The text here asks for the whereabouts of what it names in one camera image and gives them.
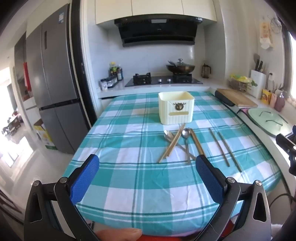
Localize person's left hand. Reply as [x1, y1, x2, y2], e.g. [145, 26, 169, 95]
[95, 228, 142, 241]

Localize silver metal spoon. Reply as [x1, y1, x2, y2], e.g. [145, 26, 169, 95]
[163, 130, 196, 161]
[181, 128, 191, 165]

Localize pink cups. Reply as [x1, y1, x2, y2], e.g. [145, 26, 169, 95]
[269, 93, 286, 113]

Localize yellow cardboard box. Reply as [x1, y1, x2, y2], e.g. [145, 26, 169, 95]
[33, 119, 57, 150]

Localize red hanging cloth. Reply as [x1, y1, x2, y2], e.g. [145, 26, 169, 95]
[23, 62, 32, 92]

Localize black-handled knives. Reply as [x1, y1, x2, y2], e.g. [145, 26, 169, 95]
[254, 54, 264, 72]

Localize black tray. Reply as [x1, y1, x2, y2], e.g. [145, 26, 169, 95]
[214, 90, 236, 107]

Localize dark wok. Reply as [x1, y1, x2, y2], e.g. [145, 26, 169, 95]
[166, 64, 195, 75]

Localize wire wall ornament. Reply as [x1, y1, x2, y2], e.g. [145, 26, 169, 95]
[269, 16, 283, 33]

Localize black gas stove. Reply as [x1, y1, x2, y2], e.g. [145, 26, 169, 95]
[125, 72, 203, 88]

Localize rack of spice jars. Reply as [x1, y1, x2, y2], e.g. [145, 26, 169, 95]
[105, 76, 119, 88]

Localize yellow packet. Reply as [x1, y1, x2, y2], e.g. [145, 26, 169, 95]
[261, 89, 272, 104]

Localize light bamboo chopstick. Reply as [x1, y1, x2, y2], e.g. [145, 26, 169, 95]
[159, 124, 186, 163]
[166, 126, 185, 158]

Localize grey refrigerator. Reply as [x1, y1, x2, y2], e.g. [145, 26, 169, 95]
[25, 3, 91, 154]

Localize black range hood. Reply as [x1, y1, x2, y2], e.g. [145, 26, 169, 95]
[114, 16, 204, 48]

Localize glass pitcher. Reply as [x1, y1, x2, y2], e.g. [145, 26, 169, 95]
[202, 63, 211, 79]

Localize wire basket with produce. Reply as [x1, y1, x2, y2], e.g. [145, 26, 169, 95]
[228, 74, 258, 92]

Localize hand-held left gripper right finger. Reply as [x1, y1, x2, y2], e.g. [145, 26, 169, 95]
[194, 154, 272, 241]

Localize cream ribbed utensil holder box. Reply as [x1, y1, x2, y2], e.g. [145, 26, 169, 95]
[158, 91, 195, 125]

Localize white knife block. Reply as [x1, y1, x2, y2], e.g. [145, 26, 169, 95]
[250, 70, 267, 99]

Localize teal plaid tablecloth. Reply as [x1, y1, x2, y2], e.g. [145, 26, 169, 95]
[63, 91, 282, 237]

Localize hanging wall cloth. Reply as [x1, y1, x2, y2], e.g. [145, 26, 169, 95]
[259, 16, 274, 49]

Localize wooden cutting board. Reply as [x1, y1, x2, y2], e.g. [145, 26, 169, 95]
[216, 88, 258, 108]

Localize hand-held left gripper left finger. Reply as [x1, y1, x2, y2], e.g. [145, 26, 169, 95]
[24, 154, 100, 241]

